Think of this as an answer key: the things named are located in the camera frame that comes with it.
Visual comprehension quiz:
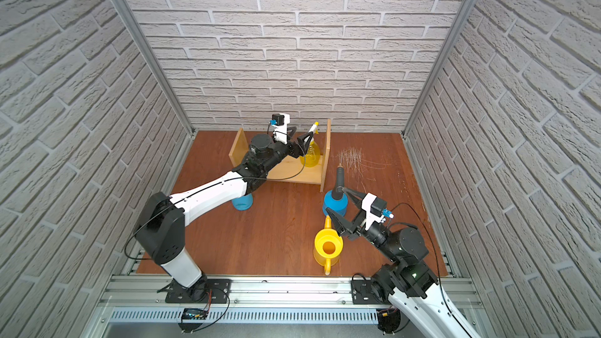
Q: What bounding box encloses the yellow spray bottle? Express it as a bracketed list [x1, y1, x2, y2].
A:
[301, 121, 321, 167]

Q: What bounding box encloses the wooden shelf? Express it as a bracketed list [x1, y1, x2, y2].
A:
[229, 120, 332, 192]

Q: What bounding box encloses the blue grey pressure sprayer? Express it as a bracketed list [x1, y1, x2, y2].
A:
[322, 164, 348, 217]

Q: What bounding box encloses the light blue pink spray bottle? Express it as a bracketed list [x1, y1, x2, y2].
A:
[232, 194, 254, 211]

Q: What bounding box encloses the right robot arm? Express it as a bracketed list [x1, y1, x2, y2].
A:
[326, 186, 480, 337]

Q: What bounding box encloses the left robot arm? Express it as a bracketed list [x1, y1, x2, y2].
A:
[132, 120, 319, 294]

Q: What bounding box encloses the yellow watering can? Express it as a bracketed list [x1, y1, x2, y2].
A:
[313, 216, 344, 275]

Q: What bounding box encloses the right round black connector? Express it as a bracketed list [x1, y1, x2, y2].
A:
[377, 308, 402, 334]

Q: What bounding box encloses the left green circuit board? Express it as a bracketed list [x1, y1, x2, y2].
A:
[181, 308, 209, 322]

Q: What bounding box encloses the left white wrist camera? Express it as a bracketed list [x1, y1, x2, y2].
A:
[270, 113, 290, 145]

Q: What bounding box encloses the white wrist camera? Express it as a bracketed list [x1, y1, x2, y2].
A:
[270, 113, 290, 145]
[362, 192, 394, 228]

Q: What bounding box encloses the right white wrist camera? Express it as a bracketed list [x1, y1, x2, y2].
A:
[362, 192, 394, 228]

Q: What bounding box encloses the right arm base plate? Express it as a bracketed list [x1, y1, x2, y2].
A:
[351, 277, 390, 306]

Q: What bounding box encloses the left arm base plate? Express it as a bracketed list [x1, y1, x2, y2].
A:
[157, 279, 232, 305]

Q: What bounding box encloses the left corner aluminium post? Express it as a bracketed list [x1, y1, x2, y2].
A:
[111, 0, 196, 139]

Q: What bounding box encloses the corner aluminium post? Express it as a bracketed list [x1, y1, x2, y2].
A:
[111, 0, 196, 139]
[402, 0, 477, 139]

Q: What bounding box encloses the aluminium front rail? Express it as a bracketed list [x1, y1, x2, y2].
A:
[95, 274, 485, 311]

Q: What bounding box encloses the right corner aluminium post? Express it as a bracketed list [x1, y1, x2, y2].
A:
[402, 0, 477, 139]

